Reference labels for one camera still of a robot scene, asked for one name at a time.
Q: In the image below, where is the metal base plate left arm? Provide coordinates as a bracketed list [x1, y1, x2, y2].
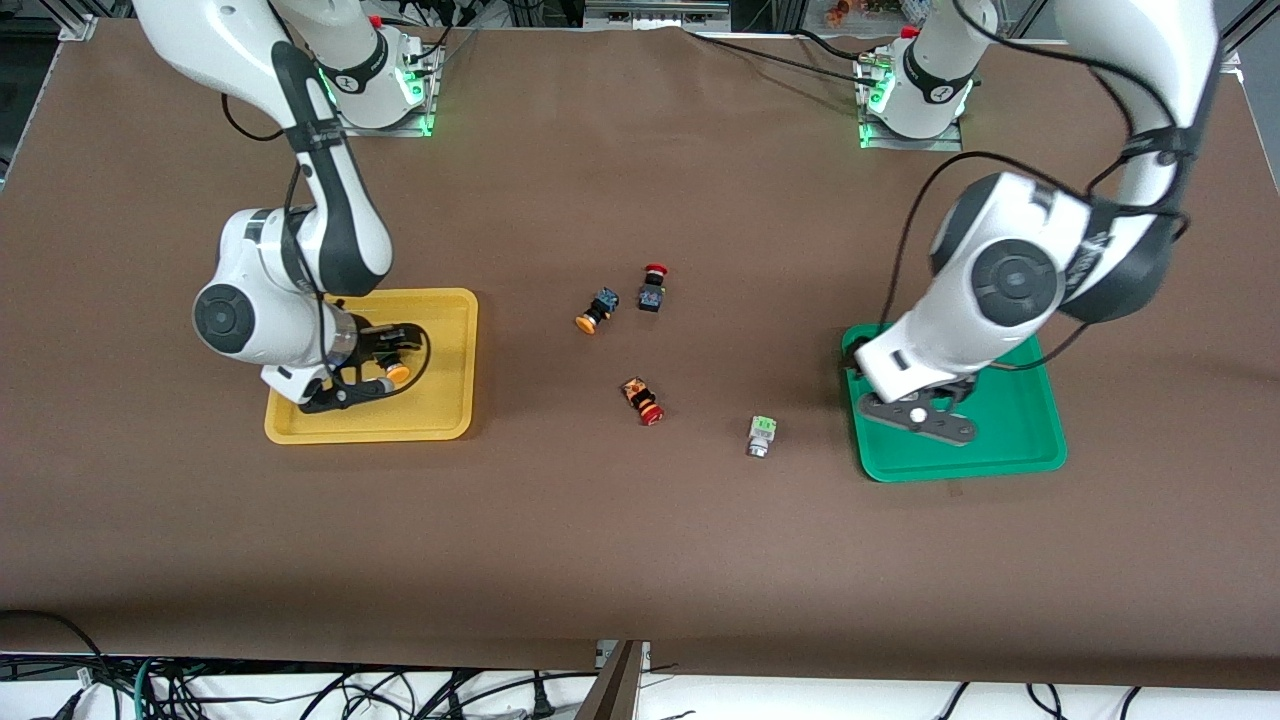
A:
[855, 50, 966, 153]

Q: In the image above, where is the metal base plate right arm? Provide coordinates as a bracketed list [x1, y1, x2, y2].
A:
[335, 40, 443, 138]

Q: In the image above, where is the green plastic tray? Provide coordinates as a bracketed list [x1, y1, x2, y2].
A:
[842, 322, 1068, 483]

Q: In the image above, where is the yellow plastic tray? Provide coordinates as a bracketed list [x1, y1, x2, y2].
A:
[263, 288, 479, 445]

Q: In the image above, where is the red emergency button orange block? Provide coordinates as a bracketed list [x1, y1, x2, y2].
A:
[621, 376, 666, 427]

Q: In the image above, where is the brown table cover sheet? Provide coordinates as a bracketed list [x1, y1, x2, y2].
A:
[0, 18, 1280, 691]

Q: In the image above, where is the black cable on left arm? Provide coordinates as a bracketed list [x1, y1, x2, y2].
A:
[883, 0, 1196, 373]

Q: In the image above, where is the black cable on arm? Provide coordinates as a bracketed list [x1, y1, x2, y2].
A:
[883, 0, 1196, 373]
[220, 0, 321, 301]

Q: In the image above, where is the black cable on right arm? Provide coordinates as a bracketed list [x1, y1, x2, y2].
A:
[220, 0, 321, 301]

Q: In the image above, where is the green floor cable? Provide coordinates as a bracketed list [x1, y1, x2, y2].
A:
[132, 656, 166, 720]

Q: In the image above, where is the black floor cable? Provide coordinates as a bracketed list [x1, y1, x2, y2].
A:
[0, 608, 116, 720]

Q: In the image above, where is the black cable on table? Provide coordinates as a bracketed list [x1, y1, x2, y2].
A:
[685, 28, 871, 83]

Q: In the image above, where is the brown table leg post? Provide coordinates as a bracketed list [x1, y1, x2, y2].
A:
[575, 640, 646, 720]

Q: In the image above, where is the aluminium frame rail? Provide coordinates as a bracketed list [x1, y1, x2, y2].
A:
[585, 0, 731, 29]

